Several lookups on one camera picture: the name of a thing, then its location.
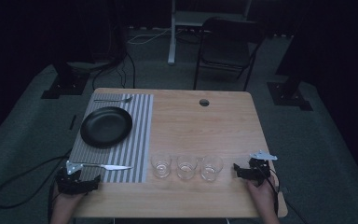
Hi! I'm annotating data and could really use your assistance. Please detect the black folding chair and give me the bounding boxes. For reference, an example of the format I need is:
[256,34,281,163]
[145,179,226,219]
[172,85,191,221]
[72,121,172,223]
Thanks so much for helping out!
[193,16,267,91]

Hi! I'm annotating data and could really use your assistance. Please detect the black stand base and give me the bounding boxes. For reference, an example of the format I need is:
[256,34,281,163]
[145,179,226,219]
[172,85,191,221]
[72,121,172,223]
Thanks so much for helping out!
[266,71,314,112]
[40,60,91,100]

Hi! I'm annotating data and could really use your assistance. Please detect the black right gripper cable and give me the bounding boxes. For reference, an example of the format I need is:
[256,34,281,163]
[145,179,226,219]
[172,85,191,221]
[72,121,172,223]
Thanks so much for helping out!
[260,167,310,224]

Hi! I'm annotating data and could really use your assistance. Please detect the black floor cables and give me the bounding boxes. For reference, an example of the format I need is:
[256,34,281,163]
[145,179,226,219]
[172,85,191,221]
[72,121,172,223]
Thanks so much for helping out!
[90,50,137,91]

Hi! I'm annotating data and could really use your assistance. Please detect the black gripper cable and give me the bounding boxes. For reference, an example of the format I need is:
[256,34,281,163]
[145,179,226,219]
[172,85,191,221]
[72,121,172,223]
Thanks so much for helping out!
[0,148,73,224]
[260,167,310,224]

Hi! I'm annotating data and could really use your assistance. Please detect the grey striped placemat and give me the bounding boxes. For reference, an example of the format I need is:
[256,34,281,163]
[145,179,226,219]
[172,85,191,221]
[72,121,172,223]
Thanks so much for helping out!
[69,92,155,184]

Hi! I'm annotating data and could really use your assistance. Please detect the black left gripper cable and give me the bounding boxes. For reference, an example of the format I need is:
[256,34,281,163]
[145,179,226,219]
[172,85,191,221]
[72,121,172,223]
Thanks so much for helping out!
[0,148,73,224]

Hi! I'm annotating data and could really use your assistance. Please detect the silver table knife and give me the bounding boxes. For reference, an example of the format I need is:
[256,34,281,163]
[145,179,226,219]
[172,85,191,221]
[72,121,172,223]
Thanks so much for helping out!
[80,162,134,172]

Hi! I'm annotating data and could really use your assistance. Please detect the silver fork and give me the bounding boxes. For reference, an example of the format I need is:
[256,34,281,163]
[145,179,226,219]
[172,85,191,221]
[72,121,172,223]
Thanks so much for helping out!
[93,95,135,105]

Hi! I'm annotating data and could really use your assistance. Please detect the clear drinking glass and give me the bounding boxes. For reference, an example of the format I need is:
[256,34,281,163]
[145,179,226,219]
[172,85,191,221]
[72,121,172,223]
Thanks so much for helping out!
[175,153,200,181]
[150,150,172,179]
[200,154,225,183]

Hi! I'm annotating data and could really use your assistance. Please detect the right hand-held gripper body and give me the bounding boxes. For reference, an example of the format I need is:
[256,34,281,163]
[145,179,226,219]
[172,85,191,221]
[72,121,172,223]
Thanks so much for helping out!
[247,150,279,187]

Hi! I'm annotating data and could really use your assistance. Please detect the person's right hand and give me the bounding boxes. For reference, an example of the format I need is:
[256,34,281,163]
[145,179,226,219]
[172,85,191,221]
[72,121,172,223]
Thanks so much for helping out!
[246,175,277,204]

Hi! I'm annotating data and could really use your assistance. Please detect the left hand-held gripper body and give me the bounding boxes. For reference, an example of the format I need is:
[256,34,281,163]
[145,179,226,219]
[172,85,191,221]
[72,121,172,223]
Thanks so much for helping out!
[55,160,89,196]

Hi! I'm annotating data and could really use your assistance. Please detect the white floor cable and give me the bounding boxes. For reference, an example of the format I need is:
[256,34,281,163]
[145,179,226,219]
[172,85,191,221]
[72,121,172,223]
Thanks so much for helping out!
[126,27,172,46]

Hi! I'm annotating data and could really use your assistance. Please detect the white desk frame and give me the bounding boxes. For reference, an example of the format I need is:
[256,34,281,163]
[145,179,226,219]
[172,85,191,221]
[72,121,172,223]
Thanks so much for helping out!
[167,0,254,65]

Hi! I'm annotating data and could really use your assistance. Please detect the black round plate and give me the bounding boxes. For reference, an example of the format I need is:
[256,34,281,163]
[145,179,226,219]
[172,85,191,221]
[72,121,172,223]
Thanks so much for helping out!
[79,105,133,149]

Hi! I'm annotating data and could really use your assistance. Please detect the person's left hand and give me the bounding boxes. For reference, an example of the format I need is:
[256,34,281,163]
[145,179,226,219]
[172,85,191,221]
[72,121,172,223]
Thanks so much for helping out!
[51,184,89,206]

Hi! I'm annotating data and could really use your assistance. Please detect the small black floor strip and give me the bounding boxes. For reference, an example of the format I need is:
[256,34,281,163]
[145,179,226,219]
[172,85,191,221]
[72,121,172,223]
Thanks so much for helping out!
[68,114,77,132]

